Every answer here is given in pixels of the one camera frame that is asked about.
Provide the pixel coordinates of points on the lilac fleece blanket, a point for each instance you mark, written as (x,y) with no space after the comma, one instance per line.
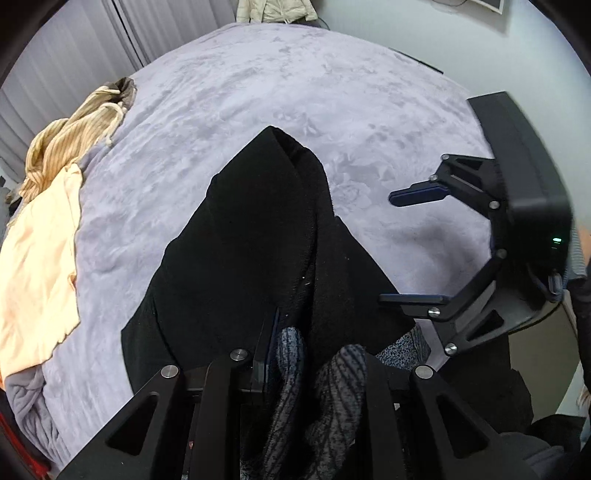
(258,101)

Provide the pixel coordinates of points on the olive grey garment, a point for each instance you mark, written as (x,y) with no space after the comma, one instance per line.
(125,90)

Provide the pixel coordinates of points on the beige striped garment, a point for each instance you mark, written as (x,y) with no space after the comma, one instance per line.
(69,134)

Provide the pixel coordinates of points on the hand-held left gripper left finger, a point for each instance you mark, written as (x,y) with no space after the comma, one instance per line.
(272,344)

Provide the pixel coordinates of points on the grey curtains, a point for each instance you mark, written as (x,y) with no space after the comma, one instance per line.
(78,50)

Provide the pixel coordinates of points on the framed wall picture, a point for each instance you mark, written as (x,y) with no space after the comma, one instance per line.
(490,4)

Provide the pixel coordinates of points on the person's right forearm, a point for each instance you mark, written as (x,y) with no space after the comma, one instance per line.
(582,258)

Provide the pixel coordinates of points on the cream puffer jacket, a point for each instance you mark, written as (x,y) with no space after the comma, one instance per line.
(277,10)

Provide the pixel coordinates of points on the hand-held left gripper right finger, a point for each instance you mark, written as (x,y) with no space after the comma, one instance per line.
(379,397)

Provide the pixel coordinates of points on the black pants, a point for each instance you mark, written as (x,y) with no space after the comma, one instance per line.
(258,240)

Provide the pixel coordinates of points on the red object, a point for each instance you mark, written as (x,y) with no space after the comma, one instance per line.
(18,443)

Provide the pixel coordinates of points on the peach shirt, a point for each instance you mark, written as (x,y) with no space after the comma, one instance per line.
(41,272)

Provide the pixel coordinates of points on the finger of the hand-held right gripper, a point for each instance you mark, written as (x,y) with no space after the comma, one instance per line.
(415,194)
(415,300)

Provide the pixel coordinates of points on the person's dark clothing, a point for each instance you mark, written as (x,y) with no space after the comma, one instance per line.
(563,452)

